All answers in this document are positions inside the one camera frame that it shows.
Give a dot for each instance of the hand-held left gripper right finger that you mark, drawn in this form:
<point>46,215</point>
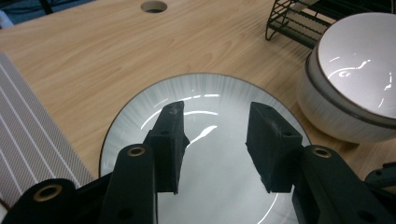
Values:
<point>271,152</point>

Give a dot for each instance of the white plate with dark rim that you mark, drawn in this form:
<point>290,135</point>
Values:
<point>218,155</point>

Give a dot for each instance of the grey striped placemat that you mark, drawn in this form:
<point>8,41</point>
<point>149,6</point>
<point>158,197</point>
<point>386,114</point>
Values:
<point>31,140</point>

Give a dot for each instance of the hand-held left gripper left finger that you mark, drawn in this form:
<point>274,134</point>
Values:
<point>168,149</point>

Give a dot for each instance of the white bowl with dark rim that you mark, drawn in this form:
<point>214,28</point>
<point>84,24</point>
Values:
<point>330,118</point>
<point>361,62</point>

